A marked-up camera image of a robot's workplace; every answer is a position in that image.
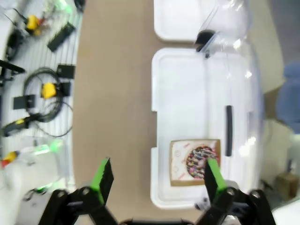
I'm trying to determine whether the person in blue shirt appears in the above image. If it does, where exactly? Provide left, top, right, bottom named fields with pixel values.
left=276, top=62, right=300, bottom=135

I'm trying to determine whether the yellow and black handle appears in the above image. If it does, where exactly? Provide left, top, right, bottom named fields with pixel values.
left=1, top=113, right=40, bottom=138

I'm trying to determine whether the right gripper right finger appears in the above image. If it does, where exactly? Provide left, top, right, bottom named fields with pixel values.
left=194, top=158, right=277, bottom=225

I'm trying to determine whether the small black box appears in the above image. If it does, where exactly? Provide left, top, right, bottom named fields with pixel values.
left=60, top=82, right=72, bottom=96

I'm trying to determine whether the black metal bracket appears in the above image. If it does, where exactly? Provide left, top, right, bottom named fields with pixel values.
left=0, top=60, right=25, bottom=86

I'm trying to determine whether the clear plastic display lid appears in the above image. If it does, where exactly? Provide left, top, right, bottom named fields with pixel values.
left=196, top=44, right=264, bottom=209
left=195, top=0, right=250, bottom=47

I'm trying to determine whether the long black power brick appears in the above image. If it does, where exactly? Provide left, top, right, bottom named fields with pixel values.
left=47, top=22, right=76, bottom=52

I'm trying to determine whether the black cable bundle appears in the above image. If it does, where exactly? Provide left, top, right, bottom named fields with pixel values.
left=6, top=30, right=24, bottom=61

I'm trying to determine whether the black coiled cable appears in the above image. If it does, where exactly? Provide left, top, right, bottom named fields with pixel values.
left=23, top=67, right=74, bottom=138

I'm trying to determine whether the black flat box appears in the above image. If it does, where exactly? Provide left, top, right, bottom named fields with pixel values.
left=13, top=95, right=36, bottom=110

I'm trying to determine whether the dark donut with coloured sprinkles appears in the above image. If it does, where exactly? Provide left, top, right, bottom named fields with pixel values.
left=185, top=145, right=221, bottom=181

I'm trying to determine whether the white display tray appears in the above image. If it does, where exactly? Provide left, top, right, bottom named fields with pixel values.
left=150, top=47, right=261, bottom=210
left=153, top=0, right=211, bottom=43

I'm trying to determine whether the sprinkled chocolate donut in tray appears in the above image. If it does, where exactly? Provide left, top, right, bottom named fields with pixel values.
left=169, top=138, right=222, bottom=188

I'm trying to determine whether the yellow plug connector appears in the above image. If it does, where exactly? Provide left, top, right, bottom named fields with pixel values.
left=41, top=82, right=58, bottom=98
left=24, top=15, right=42, bottom=36

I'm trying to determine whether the black square box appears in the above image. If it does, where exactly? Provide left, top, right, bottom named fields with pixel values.
left=57, top=64, right=76, bottom=79

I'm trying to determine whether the brown cardboard carton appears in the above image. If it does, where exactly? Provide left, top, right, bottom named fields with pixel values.
left=275, top=172, right=300, bottom=201

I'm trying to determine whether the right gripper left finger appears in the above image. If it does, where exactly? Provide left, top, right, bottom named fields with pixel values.
left=38, top=157, right=119, bottom=225

